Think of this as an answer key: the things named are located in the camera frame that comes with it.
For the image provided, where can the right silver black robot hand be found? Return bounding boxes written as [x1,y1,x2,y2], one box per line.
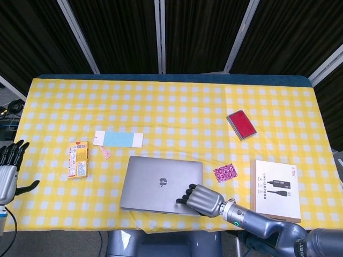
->
[175,183,225,218]

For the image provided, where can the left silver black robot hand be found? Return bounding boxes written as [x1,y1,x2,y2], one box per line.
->
[0,139,40,206]

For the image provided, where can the silver grey laptop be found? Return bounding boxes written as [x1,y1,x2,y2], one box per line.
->
[120,156,204,217]

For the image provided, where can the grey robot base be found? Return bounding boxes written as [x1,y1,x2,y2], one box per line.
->
[106,229,223,257]

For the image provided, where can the pink patterned small card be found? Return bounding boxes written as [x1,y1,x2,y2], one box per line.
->
[213,163,238,184]

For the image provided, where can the yellow white checkered tablecloth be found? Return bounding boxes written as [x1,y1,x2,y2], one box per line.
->
[5,78,343,232]

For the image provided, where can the white product box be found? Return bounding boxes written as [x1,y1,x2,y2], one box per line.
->
[250,160,302,223]

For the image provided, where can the yellow snack box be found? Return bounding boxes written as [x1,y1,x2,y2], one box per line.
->
[68,141,90,179]

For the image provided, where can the red grey flat case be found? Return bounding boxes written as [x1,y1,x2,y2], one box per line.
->
[226,109,257,141]

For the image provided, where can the pink patterned paper tag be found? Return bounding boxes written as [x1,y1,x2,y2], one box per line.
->
[99,146,113,160]

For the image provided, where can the light blue paper card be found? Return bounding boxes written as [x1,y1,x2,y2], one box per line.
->
[93,130,145,148]

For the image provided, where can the black folding screen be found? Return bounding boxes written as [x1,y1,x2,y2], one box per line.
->
[0,0,343,150]

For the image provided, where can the black thin cable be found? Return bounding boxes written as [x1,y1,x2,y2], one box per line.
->
[4,206,18,257]

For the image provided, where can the black coiled cables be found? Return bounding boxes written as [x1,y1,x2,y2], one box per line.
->
[0,98,25,118]

